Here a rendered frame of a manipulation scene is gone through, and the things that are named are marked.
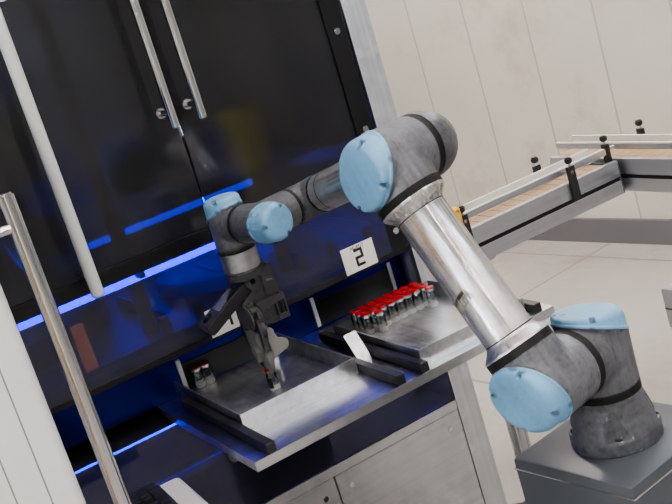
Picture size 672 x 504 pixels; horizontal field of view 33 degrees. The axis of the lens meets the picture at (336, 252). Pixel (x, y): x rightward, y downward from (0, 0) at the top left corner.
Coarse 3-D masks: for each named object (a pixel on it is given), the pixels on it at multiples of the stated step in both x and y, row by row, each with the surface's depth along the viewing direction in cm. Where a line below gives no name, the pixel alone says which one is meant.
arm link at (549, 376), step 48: (384, 144) 171; (432, 144) 176; (384, 192) 170; (432, 192) 173; (432, 240) 172; (480, 288) 170; (480, 336) 172; (528, 336) 167; (528, 384) 164; (576, 384) 167
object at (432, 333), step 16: (448, 304) 242; (400, 320) 242; (416, 320) 239; (432, 320) 236; (448, 320) 233; (464, 320) 230; (368, 336) 228; (384, 336) 235; (400, 336) 232; (416, 336) 229; (432, 336) 227; (448, 336) 215; (464, 336) 217; (400, 352) 219; (416, 352) 213; (432, 352) 214; (448, 352) 215
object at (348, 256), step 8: (368, 240) 248; (352, 248) 246; (368, 248) 248; (344, 256) 246; (352, 256) 246; (368, 256) 249; (376, 256) 250; (344, 264) 246; (352, 264) 247; (368, 264) 249; (352, 272) 247
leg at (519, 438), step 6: (492, 258) 281; (486, 354) 290; (510, 426) 293; (510, 432) 294; (516, 432) 293; (522, 432) 293; (510, 438) 295; (516, 438) 294; (522, 438) 294; (528, 438) 295; (516, 444) 294; (522, 444) 294; (528, 444) 295; (516, 450) 295; (522, 450) 294; (516, 456) 296
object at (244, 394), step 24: (288, 336) 243; (288, 360) 238; (312, 360) 234; (336, 360) 225; (216, 384) 237; (240, 384) 233; (264, 384) 229; (288, 384) 225; (312, 384) 214; (336, 384) 217; (216, 408) 218; (240, 408) 220; (264, 408) 210; (288, 408) 212
